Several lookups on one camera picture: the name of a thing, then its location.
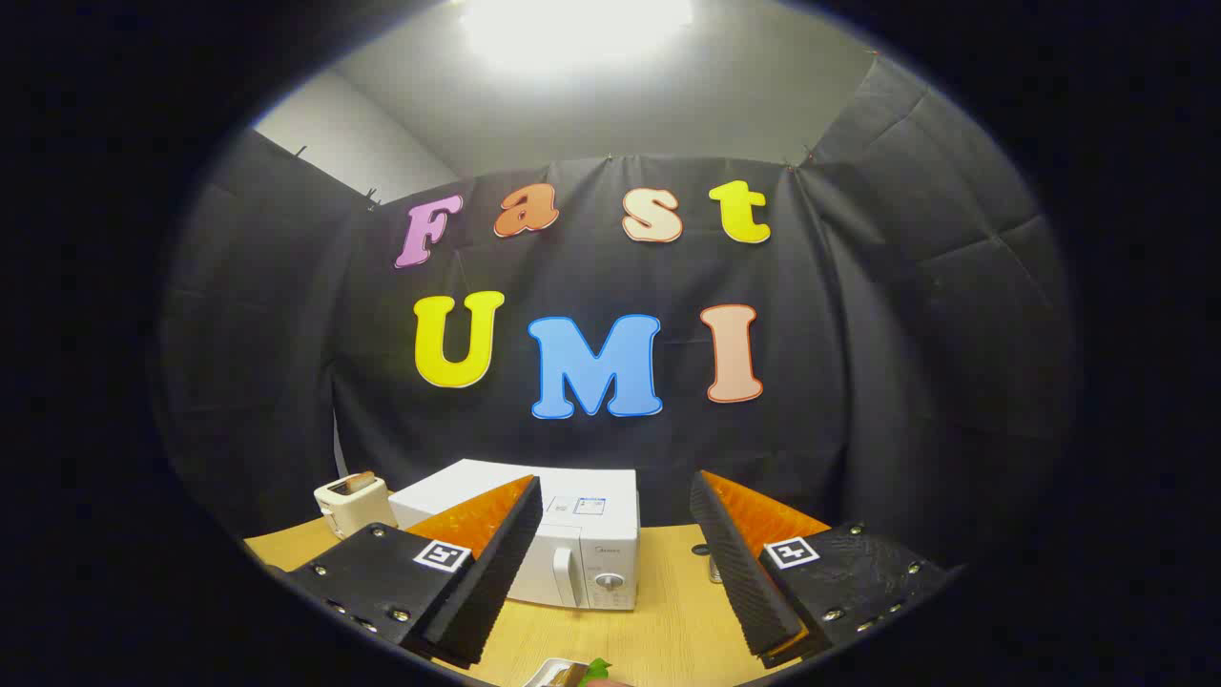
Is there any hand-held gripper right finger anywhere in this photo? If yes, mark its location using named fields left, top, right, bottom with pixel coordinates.
left=689, top=469, right=955, bottom=669

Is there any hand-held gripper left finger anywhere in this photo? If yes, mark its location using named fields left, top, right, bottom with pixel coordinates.
left=284, top=474, right=544, bottom=669

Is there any white microwave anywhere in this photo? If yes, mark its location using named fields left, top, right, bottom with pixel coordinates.
left=388, top=459, right=641, bottom=612

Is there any brown bread lettuce sandwich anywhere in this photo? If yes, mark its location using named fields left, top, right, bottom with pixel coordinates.
left=558, top=657, right=619, bottom=687

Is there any white ridged tray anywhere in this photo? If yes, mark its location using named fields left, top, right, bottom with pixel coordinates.
left=523, top=657, right=585, bottom=687

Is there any white toaster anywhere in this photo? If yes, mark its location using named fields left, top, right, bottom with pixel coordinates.
left=314, top=471, right=397, bottom=541

